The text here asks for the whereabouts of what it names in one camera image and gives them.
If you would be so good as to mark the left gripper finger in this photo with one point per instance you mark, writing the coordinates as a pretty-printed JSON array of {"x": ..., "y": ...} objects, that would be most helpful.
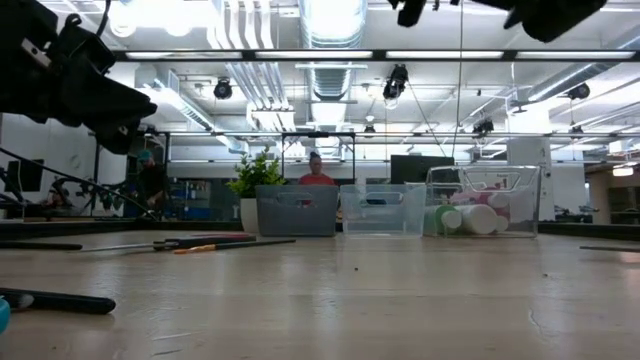
[
  {"x": 124, "y": 140},
  {"x": 115, "y": 102}
]

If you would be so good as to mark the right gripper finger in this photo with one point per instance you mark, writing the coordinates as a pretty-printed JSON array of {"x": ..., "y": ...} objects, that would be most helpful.
[
  {"x": 411, "y": 12},
  {"x": 555, "y": 20}
]

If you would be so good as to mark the red and black scissors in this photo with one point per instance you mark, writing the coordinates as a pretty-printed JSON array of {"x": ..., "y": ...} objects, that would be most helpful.
[{"x": 210, "y": 241}]

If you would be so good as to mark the thin black paintbrush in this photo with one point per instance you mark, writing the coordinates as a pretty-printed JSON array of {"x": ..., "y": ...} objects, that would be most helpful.
[{"x": 40, "y": 245}]

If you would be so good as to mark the orange-tipped black paintbrush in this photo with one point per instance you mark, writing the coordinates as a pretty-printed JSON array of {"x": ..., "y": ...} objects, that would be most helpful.
[{"x": 240, "y": 245}]

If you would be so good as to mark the thick black paintbrush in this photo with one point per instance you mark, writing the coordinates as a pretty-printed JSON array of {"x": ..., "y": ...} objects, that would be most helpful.
[{"x": 75, "y": 303}]

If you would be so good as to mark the pink paint bottle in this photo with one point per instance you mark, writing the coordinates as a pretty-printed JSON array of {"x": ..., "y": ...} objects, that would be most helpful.
[{"x": 475, "y": 199}]

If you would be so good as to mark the green paint bottle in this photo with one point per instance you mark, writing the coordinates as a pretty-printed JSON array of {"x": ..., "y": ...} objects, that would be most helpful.
[{"x": 434, "y": 220}]

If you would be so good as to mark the white paint bottle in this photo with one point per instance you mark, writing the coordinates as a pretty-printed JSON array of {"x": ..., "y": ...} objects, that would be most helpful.
[{"x": 477, "y": 220}]

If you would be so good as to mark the background black robot arm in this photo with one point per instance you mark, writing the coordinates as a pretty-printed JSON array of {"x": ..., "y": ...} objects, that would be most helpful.
[{"x": 100, "y": 192}]

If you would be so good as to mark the person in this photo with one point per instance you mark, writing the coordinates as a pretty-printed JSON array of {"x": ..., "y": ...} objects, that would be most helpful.
[
  {"x": 150, "y": 180},
  {"x": 316, "y": 175}
]

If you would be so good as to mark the black ceiling spotlight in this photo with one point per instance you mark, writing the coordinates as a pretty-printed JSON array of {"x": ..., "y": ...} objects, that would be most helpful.
[
  {"x": 223, "y": 90},
  {"x": 579, "y": 91},
  {"x": 483, "y": 127}
]

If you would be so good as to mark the small potted green plant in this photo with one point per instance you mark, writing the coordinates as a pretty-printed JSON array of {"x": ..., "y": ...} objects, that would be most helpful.
[{"x": 255, "y": 175}]

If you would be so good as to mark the black computer monitor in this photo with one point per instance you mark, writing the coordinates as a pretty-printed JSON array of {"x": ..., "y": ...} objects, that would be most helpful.
[{"x": 415, "y": 170}]

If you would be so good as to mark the tall clear plastic bin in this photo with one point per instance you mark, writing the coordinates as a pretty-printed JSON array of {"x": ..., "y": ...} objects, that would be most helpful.
[{"x": 522, "y": 180}]

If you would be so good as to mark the glowing ceiling lamp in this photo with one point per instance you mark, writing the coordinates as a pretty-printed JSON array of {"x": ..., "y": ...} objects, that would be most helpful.
[{"x": 623, "y": 171}]

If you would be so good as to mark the grey plastic bin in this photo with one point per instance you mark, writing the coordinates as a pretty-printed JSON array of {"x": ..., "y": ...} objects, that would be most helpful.
[{"x": 300, "y": 220}]

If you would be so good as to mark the small clear plastic bin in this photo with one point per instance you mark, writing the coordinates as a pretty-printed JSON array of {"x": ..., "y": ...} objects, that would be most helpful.
[{"x": 382, "y": 220}]

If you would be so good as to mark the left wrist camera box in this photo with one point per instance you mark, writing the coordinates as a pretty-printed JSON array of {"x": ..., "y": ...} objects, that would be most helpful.
[{"x": 85, "y": 47}]

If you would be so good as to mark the black hanging ceiling camera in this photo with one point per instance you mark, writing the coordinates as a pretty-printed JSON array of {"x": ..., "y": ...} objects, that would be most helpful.
[{"x": 396, "y": 80}]

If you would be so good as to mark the silver ceiling air duct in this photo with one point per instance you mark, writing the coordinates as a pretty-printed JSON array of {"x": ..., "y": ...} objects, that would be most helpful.
[{"x": 332, "y": 35}]

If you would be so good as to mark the black wall-side monitor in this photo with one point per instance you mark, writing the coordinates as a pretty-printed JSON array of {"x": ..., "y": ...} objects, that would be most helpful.
[{"x": 32, "y": 175}]

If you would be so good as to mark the black aluminium table frame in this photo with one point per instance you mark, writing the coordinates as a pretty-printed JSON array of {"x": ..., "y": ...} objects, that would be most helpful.
[{"x": 75, "y": 229}]

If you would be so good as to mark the black overhead frame beam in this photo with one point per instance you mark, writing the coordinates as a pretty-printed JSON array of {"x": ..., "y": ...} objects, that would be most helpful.
[{"x": 250, "y": 55}]

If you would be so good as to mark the black background workstation frame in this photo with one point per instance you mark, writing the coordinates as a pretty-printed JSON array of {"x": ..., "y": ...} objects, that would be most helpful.
[{"x": 320, "y": 134}]

